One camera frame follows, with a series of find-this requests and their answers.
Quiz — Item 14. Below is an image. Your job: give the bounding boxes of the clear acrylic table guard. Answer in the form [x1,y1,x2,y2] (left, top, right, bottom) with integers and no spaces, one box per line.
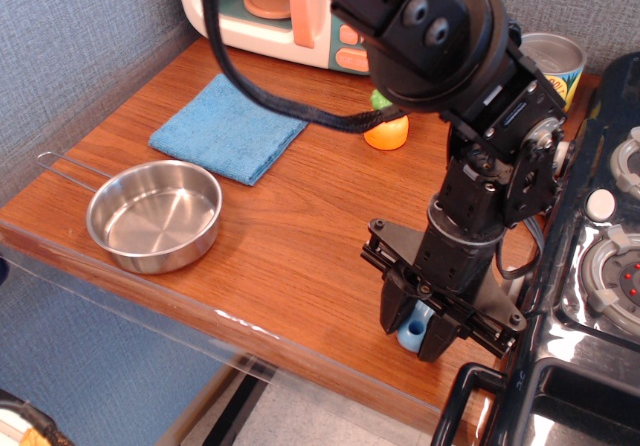
[0,218,489,446]

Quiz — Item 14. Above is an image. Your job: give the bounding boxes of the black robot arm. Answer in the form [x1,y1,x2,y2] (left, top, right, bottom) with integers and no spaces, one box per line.
[331,0,566,362]

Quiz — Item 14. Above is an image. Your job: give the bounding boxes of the orange toy carrot shaker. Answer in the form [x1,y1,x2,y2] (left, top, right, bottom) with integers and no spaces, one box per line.
[363,89,409,151]

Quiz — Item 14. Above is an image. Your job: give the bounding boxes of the black toy stove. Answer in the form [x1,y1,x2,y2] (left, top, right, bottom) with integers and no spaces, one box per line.
[433,53,639,445]

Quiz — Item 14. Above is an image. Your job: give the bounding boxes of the blue folded cloth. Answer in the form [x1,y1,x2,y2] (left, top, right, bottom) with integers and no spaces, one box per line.
[149,74,307,186]

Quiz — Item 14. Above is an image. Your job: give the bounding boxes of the blue handled grey toy spoon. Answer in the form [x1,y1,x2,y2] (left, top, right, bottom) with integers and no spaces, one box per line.
[396,301,434,353]

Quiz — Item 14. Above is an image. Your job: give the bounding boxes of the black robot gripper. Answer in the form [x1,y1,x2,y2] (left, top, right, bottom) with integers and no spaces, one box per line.
[361,200,526,363]

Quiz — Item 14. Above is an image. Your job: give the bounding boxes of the stainless steel pan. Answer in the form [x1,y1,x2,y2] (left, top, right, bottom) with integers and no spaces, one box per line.
[37,151,223,275]

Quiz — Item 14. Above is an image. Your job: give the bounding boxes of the pineapple slices can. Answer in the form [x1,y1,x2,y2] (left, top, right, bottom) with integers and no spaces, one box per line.
[520,32,587,111]

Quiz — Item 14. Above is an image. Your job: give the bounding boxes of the teal toy microwave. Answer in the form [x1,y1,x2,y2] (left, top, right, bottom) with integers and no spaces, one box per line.
[175,0,374,76]

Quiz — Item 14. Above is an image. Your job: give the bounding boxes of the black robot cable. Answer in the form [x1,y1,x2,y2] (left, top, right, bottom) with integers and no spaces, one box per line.
[198,0,409,135]

